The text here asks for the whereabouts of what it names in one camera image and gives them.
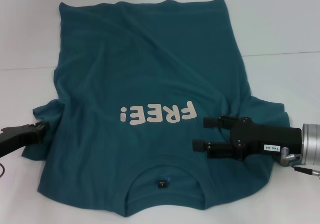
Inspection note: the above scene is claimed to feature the right arm gripper cable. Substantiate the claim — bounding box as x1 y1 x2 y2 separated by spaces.
279 146 320 177

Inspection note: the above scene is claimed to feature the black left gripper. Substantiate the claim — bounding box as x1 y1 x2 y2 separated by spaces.
0 121 51 158

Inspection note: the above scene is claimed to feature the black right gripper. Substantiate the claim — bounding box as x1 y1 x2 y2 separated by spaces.
192 114 303 161

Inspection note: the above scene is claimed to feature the teal t-shirt with FREE print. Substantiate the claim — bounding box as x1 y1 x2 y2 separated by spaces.
21 0 292 211

